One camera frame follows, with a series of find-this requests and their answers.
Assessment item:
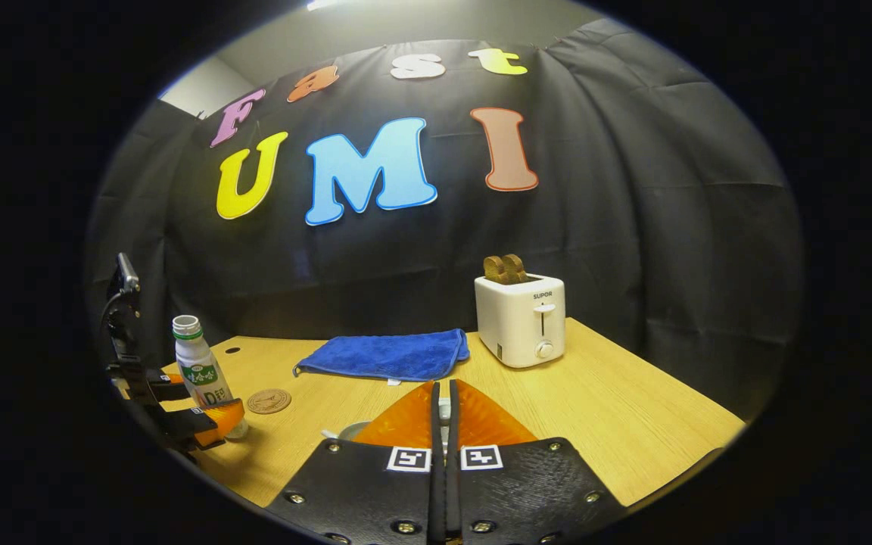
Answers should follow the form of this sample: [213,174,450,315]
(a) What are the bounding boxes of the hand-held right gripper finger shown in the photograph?
[264,381,446,545]
[446,378,627,545]

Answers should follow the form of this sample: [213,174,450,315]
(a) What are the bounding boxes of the white water bottle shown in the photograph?
[172,315,249,440]

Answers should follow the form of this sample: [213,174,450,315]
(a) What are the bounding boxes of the round brown coaster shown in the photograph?
[247,388,292,415]

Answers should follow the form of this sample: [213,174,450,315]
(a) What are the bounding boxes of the blue white teacup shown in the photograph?
[321,420,373,442]

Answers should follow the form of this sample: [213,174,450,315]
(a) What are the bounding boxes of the blue towel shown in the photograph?
[292,329,471,382]

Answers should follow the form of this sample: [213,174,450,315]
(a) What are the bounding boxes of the white toaster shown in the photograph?
[475,274,566,369]

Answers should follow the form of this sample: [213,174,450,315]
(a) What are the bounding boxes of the black backdrop cloth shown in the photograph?
[84,19,804,425]

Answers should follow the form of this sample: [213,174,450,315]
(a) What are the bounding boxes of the smartphone on black mount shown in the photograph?
[101,253,151,372]

